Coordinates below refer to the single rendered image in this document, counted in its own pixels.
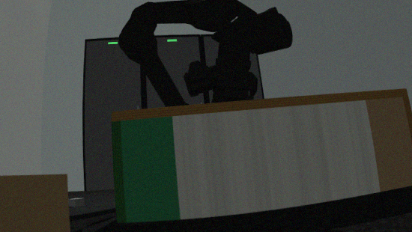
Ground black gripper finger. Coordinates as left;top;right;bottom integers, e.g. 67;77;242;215
213;92;254;103

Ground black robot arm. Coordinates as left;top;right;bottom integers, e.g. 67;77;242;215
118;0;293;107

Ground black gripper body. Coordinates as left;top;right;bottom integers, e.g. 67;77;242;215
213;52;258;96

